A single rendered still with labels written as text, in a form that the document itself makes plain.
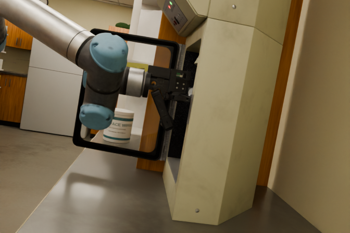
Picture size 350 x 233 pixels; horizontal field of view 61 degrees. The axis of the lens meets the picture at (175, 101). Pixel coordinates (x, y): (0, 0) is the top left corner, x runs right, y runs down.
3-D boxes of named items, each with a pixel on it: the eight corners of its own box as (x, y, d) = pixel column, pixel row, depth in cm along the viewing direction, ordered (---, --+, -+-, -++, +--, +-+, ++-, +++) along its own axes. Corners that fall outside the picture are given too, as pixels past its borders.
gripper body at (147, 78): (194, 72, 77) (147, 64, 75) (188, 105, 77) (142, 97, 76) (189, 73, 84) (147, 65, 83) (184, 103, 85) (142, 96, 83)
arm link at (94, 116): (79, 95, 61) (91, 63, 69) (75, 129, 69) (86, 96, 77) (117, 104, 63) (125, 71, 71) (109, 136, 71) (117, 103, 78)
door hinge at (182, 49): (164, 160, 101) (185, 45, 99) (165, 162, 98) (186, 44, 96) (160, 159, 101) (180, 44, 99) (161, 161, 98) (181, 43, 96)
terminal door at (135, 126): (159, 161, 99) (180, 42, 97) (71, 145, 101) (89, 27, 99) (160, 161, 100) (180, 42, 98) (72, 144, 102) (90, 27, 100)
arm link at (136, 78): (125, 96, 75) (126, 94, 83) (142, 98, 76) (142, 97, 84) (129, 66, 75) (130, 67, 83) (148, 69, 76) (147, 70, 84)
